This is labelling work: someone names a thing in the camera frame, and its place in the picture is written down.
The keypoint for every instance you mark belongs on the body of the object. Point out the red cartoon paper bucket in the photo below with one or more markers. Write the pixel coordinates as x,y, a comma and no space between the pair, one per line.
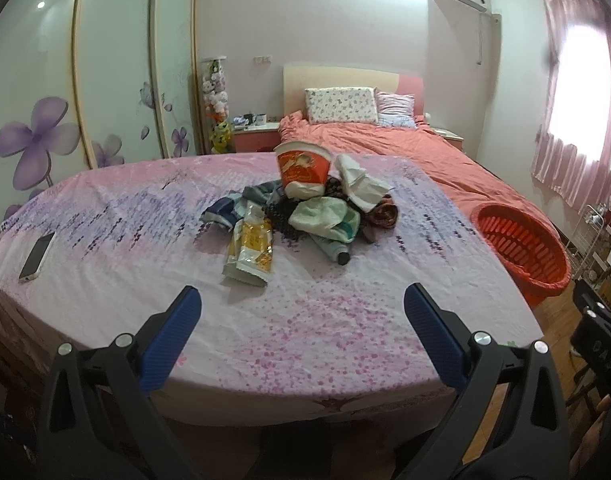
303,168

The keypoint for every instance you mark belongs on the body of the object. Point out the blue patterned wrapper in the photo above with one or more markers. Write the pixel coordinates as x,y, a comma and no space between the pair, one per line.
227,211

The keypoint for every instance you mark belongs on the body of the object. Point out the coral orange duvet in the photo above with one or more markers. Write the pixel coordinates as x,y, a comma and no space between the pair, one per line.
466,183

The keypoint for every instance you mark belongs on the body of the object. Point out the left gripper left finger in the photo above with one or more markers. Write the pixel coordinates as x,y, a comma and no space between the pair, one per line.
75,431

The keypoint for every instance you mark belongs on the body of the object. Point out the cream pink headboard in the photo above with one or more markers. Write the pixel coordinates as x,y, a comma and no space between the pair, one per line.
298,77

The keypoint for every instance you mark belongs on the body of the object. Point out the teal cosmetic tube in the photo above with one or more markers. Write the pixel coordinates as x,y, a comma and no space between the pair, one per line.
336,252

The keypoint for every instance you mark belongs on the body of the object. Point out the orange plastic laundry basket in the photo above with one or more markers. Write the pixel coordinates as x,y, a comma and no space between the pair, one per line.
531,253

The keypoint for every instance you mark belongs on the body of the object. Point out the right bedside table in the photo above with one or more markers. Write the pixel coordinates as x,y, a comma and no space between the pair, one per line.
451,138

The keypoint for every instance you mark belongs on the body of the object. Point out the pink floral bed sheet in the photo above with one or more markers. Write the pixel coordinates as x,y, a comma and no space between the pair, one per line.
97,254

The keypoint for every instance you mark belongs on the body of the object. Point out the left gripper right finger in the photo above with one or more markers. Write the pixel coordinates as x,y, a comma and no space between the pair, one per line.
530,439

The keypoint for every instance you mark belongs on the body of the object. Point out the white wire rack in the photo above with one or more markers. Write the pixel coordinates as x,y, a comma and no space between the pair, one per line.
589,245

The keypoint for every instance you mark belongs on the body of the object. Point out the white smartphone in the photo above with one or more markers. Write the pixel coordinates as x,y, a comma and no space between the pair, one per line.
34,262

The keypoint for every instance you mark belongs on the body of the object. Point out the pink curtain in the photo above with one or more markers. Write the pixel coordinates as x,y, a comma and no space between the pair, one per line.
573,153

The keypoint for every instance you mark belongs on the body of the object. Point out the white mug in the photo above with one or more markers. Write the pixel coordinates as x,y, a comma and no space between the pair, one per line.
260,119

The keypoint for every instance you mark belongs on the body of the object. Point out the brown knit cloth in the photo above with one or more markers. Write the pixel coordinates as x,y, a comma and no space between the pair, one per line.
384,215

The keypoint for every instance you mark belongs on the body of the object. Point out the pink nightstand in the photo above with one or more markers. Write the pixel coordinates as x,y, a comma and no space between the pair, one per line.
255,138

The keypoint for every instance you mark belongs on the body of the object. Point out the white paper bag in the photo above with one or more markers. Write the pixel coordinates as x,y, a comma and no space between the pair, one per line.
364,190

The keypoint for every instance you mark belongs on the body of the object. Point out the black mesh net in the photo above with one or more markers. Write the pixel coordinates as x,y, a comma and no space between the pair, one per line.
279,210

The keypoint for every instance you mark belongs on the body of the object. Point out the yellow white snack wrapper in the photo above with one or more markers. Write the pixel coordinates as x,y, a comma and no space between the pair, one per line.
250,252

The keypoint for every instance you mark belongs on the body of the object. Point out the floral white pillow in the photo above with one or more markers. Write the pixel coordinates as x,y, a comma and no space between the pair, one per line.
341,104

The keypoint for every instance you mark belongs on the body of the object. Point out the pink striped pillow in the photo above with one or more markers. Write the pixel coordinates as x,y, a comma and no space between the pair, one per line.
395,110

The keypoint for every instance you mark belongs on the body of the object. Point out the plush toy column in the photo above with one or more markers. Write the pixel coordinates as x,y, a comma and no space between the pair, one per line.
216,105

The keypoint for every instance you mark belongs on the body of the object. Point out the floral sliding wardrobe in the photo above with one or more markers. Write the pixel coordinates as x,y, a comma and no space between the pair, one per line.
87,84

